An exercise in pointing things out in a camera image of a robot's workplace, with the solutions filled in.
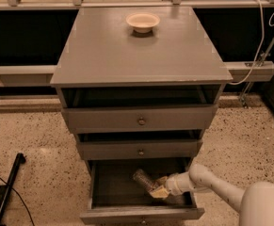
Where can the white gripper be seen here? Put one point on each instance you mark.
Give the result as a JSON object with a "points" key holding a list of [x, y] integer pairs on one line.
{"points": [[173, 185]]}

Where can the clear plastic water bottle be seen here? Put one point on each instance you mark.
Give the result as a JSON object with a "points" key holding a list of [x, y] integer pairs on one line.
{"points": [[145, 180]]}

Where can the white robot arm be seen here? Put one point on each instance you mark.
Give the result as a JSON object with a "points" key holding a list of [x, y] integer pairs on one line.
{"points": [[255, 204]]}

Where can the grey open bottom drawer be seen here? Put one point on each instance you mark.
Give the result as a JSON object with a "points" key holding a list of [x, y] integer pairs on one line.
{"points": [[115, 197]]}

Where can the grey middle drawer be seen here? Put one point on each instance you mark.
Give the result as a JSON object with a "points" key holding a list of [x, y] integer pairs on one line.
{"points": [[139, 149]]}

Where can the grey top drawer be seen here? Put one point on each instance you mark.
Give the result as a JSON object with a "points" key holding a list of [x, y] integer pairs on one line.
{"points": [[138, 119]]}

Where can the grey wooden drawer cabinet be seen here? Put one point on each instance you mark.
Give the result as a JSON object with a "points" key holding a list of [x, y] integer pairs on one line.
{"points": [[107, 64]]}

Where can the beige shallow bowl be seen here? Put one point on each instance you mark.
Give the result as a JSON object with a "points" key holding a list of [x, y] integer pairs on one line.
{"points": [[143, 22]]}

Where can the black metal stand leg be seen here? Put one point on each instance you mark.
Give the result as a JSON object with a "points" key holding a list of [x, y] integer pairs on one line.
{"points": [[5, 188]]}

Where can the metal guard rail frame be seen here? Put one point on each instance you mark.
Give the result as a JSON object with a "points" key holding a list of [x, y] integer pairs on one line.
{"points": [[34, 33]]}

